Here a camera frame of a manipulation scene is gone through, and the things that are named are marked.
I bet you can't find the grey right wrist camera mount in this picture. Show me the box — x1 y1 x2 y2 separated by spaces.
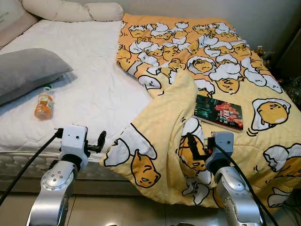
207 131 235 163

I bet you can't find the cream long bolster pillow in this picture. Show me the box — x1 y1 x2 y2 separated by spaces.
22 0 93 23

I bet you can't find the yellow cartoon egg blanket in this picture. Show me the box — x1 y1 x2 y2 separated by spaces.
101 13 301 210

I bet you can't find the dark cover paperback book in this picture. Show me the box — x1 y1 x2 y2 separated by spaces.
193 94 244 132

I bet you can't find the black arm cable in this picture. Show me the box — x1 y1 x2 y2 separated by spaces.
0 129 64 208
208 139 279 226

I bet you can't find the clear glass bedside dish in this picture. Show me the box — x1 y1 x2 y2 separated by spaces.
281 78 301 102

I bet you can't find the grey fleece pillow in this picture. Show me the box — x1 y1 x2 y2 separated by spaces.
0 48 73 106

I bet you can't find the orange drink plastic bottle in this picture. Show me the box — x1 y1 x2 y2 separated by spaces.
34 85 55 121

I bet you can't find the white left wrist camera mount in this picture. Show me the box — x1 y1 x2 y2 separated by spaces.
59 124 89 161

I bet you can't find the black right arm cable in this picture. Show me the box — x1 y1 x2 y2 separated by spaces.
208 139 279 226

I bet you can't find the white quilted mattress bed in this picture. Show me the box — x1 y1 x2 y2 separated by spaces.
0 19 165 194

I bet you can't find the dark bedside cabinet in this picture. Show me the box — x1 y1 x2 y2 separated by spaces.
274 26 301 81

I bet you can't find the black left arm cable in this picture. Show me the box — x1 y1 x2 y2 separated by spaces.
0 129 64 208

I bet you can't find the beige printed headboard cushion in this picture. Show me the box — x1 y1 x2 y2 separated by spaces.
0 0 39 49

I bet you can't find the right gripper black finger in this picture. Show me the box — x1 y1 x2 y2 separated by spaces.
186 133 198 159

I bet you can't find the cream small round pillow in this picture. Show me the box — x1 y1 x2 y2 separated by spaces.
85 2 124 22

